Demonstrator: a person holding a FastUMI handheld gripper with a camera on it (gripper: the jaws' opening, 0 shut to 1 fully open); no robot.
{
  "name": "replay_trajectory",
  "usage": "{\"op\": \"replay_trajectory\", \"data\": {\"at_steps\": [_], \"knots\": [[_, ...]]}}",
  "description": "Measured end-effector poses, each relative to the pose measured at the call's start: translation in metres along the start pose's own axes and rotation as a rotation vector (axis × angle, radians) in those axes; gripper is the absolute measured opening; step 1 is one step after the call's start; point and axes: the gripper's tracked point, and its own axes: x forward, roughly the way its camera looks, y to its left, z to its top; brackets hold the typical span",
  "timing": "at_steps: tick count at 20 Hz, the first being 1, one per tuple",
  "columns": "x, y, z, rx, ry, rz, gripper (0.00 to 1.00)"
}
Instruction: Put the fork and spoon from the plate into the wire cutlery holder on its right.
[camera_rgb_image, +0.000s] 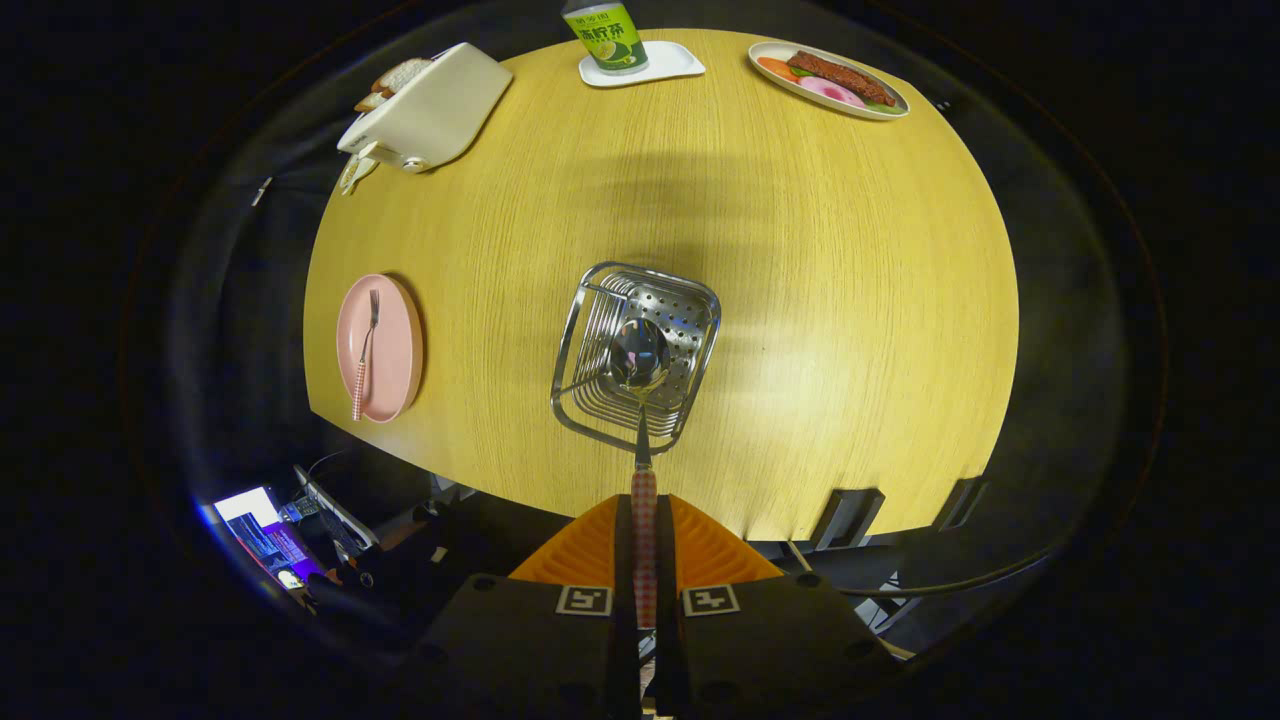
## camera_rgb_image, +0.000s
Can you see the pink round plate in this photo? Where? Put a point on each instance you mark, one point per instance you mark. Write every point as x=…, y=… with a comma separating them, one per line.
x=395, y=350

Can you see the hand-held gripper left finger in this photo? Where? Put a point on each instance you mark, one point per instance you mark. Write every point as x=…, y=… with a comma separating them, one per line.
x=520, y=640

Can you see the white toaster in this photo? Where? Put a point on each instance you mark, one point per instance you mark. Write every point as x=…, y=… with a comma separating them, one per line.
x=440, y=100

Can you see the orange food piece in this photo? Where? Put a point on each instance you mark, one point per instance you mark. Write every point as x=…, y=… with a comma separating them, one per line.
x=775, y=68

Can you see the silver flat device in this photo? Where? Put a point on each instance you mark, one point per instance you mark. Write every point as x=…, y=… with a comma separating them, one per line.
x=335, y=510

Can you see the black table bracket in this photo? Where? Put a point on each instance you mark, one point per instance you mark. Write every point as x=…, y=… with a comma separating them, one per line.
x=962, y=503
x=848, y=518

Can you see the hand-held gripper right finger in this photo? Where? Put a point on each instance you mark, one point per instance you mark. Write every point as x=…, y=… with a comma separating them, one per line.
x=770, y=650

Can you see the brown meat slice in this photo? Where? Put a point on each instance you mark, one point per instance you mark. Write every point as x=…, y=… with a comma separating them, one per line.
x=840, y=78

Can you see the white square coaster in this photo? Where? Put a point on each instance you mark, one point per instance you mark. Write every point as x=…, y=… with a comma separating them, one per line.
x=675, y=62

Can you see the white oval plate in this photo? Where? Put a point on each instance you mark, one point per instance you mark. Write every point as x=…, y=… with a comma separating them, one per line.
x=775, y=90

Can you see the lit laptop screen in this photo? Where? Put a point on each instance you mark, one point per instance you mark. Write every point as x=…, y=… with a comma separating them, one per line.
x=262, y=530

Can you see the bread slice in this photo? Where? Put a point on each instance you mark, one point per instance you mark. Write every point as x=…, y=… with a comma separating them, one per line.
x=405, y=73
x=370, y=101

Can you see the green label drink bottle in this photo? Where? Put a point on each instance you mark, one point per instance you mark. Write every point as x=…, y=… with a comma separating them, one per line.
x=605, y=40

